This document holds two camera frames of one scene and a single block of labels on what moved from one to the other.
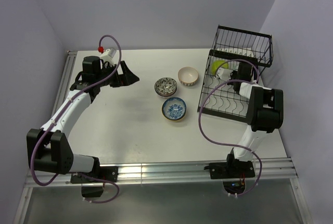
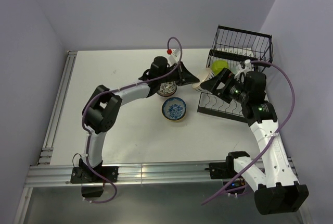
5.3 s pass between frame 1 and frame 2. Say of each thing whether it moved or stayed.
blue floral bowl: stayed
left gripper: moved
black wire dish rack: stayed
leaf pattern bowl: stayed
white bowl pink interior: moved
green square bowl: stayed
